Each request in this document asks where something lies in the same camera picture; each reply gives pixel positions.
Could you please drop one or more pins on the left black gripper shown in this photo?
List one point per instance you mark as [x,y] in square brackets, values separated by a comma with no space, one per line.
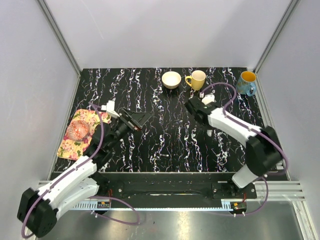
[128,119]

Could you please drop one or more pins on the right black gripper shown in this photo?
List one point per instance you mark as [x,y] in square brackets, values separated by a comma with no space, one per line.
[194,107]

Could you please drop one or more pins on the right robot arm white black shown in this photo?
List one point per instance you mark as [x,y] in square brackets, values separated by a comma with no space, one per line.
[262,149]

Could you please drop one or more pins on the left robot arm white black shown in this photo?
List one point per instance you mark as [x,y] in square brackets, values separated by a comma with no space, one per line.
[40,209]

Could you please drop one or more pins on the yellow mug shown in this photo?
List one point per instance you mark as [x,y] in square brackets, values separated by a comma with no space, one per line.
[196,79]

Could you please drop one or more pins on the cream ceramic bowl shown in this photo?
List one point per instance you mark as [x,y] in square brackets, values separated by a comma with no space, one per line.
[171,79]

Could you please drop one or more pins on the blue floral mug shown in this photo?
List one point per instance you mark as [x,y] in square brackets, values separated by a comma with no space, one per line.
[246,84]

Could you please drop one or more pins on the floral rectangular tray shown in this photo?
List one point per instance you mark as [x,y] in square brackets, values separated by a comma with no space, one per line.
[72,150]

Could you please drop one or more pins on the red patterned glass bowl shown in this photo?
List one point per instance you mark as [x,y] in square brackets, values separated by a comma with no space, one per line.
[77,130]

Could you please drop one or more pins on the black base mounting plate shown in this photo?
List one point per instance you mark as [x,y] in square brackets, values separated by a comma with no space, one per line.
[208,189]

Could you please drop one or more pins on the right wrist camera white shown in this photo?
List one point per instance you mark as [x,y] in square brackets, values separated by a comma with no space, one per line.
[207,98]

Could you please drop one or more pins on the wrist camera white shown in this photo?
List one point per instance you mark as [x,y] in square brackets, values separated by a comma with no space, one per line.
[207,98]
[109,108]

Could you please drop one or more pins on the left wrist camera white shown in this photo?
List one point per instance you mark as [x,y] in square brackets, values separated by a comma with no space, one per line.
[109,108]

